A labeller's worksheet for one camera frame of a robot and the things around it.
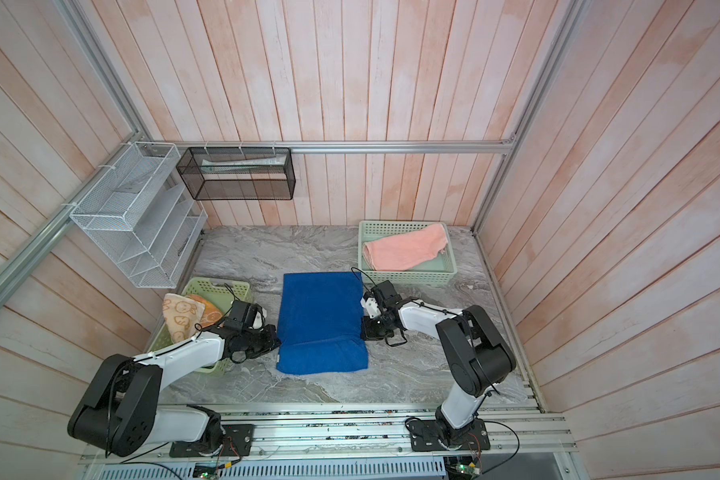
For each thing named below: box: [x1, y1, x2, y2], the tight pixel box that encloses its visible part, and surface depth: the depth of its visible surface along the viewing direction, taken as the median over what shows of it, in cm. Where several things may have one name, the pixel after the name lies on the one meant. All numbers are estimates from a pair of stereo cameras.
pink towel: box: [362, 223, 449, 271], surface depth 113 cm
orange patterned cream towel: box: [162, 293, 223, 343], surface depth 88 cm
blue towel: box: [276, 271, 369, 375], surface depth 92 cm
